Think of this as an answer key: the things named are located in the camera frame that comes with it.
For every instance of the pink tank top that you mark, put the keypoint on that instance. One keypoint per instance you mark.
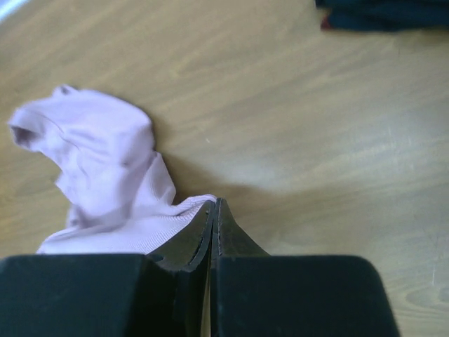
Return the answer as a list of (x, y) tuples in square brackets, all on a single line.
[(120, 192)]

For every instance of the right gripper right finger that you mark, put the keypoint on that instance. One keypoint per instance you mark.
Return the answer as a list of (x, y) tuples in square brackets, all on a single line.
[(253, 293)]

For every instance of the folded navy tank top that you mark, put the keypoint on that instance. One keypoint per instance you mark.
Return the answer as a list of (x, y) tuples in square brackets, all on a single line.
[(384, 16)]

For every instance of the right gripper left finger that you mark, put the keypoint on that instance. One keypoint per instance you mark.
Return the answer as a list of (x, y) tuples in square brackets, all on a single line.
[(157, 294)]

